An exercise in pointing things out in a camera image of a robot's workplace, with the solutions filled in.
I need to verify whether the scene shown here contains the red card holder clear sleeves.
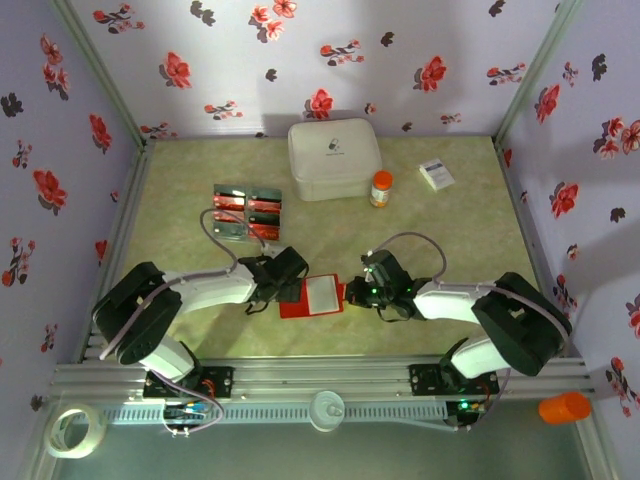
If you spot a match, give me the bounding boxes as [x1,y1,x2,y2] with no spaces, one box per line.
[278,272,347,320]

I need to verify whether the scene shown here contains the orange-capped pill bottle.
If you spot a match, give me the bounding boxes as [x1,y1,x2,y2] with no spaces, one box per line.
[369,170,395,209]

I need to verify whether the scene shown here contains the clear round plastic lid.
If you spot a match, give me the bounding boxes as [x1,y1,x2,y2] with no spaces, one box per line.
[308,390,346,432]

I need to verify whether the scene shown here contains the white zip medicine case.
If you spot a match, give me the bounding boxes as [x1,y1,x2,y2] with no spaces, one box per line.
[287,117,384,202]

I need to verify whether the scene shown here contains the small white medicine box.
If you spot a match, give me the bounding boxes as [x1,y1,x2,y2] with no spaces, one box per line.
[418,157,457,192]

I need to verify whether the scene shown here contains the orange plastic vial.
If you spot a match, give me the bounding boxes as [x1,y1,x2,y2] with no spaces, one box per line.
[538,391,593,426]

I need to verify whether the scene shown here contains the clear tape roll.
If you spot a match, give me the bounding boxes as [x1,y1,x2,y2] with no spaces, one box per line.
[44,403,108,460]

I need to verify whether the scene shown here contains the lilac right arm cable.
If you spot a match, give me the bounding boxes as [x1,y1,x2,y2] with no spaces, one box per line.
[360,231,573,432]

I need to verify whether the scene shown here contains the lilac arm cable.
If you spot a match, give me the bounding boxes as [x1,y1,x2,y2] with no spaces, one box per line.
[360,231,573,432]
[99,207,282,437]

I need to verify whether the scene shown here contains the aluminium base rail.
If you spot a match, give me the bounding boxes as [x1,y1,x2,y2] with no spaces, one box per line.
[48,355,597,401]

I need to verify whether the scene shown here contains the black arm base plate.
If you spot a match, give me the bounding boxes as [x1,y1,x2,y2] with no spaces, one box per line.
[143,366,235,400]
[408,363,500,396]

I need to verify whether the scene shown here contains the lilac left arm cable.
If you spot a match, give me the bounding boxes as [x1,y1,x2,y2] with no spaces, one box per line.
[99,207,282,437]

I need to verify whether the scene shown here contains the grey slotted cable duct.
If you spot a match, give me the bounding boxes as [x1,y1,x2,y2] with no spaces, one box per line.
[102,402,450,427]

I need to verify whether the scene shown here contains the aluminium side rail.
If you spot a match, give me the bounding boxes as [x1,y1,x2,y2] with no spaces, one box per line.
[492,137,584,359]
[74,142,156,364]

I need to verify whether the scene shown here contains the aluminium lower frame bar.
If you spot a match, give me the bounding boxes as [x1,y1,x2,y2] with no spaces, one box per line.
[17,397,64,480]
[574,419,619,480]

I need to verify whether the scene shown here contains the aluminium frame post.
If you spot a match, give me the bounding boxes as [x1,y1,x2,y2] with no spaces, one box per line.
[492,0,584,144]
[49,0,154,149]

